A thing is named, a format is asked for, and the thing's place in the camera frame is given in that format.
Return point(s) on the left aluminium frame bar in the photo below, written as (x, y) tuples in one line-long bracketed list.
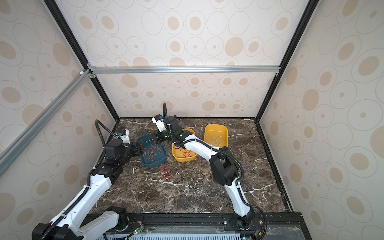
[(26, 137)]

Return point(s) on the middle yellow plastic bin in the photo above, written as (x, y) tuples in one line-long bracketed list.
[(183, 155)]

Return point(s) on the right yellow plastic bin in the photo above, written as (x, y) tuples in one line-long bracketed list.
[(216, 135)]

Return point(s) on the teal plastic bin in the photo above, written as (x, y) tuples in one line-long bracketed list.
[(153, 154)]

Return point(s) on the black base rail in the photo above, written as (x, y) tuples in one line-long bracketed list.
[(273, 226)]

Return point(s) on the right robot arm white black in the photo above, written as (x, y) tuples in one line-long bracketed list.
[(226, 169)]

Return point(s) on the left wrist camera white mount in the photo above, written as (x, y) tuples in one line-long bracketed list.
[(123, 135)]

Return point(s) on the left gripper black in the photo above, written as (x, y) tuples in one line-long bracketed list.
[(137, 148)]

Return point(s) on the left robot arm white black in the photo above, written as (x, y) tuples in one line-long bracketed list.
[(67, 225)]

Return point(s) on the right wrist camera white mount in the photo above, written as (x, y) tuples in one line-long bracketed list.
[(158, 120)]

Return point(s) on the horizontal aluminium frame bar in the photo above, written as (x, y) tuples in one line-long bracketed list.
[(189, 70)]

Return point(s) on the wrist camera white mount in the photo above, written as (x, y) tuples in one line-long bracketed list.
[(158, 120), (123, 135)]

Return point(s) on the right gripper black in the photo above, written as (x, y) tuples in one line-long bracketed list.
[(157, 137)]

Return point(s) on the yellow plastic bin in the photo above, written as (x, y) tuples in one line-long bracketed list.
[(183, 155), (216, 135)]

